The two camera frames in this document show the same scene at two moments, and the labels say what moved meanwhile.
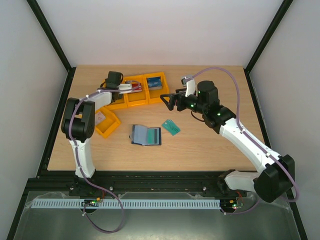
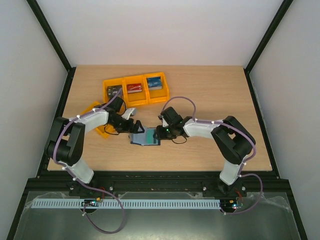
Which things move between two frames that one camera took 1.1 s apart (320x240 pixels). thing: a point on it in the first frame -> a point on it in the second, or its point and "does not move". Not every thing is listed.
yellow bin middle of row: (137, 98) does not move
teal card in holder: (153, 137) does not move
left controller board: (91, 202) does not move
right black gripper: (179, 100) -> (159, 132)
